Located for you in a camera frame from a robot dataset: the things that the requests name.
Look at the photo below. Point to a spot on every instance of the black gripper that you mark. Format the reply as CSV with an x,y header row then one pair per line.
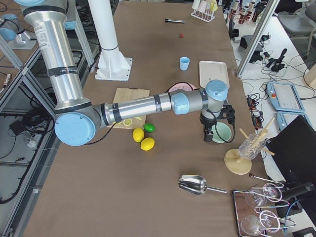
x,y
206,122

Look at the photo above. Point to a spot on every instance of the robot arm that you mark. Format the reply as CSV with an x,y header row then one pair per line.
x,y
77,119

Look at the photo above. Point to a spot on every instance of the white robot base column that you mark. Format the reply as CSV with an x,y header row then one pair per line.
x,y
112,64

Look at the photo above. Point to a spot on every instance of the pink bowl of ice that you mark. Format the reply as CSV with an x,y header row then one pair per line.
x,y
181,86

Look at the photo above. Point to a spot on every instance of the wooden cup tree stand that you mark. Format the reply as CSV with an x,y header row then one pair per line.
x,y
235,162

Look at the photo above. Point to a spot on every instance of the light blue plastic cup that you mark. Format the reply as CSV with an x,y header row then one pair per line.
x,y
184,63

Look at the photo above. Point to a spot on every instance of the steel ice scoop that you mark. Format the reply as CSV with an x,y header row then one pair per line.
x,y
196,185

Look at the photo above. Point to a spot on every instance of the mint green bowl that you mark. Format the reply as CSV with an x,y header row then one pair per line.
x,y
222,130

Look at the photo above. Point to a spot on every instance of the clear glass mug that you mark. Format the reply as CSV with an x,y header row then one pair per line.
x,y
251,147

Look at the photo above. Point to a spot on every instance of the cream rabbit tray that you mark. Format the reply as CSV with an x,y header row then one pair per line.
x,y
211,70

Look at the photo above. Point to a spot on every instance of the blue teach pendant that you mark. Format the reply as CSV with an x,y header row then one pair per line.
x,y
284,97
285,118

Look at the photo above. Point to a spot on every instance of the black monitor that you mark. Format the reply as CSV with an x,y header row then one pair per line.
x,y
295,151

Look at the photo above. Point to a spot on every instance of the green lime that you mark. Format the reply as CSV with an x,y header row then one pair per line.
x,y
149,127

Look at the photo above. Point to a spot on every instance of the yellow lemon outer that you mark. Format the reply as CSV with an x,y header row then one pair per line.
x,y
147,144

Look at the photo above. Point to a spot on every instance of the yellow lemon near board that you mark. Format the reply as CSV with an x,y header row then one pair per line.
x,y
138,135

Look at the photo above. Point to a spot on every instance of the lemon slice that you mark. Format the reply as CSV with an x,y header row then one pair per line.
x,y
127,122

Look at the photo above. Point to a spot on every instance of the wine glass rack tray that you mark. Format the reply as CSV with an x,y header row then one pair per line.
x,y
255,211

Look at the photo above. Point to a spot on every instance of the bamboo cutting board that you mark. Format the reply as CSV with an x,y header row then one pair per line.
x,y
126,94

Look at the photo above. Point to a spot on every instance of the steel muddler black tip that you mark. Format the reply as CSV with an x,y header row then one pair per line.
x,y
174,21

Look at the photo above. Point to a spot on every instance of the wire rack with cups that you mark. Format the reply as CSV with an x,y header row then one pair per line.
x,y
204,9

